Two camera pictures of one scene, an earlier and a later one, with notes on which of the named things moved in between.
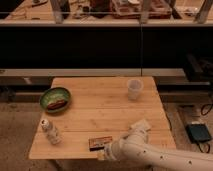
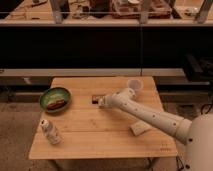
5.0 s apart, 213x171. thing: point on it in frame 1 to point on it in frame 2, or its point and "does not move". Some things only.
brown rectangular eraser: x=98 y=144 to x=94 y=99
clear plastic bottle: x=51 y=132 does not move
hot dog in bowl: x=56 y=104 does not move
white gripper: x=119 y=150 to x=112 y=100
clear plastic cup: x=134 y=88 does not move
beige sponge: x=141 y=125 does not move
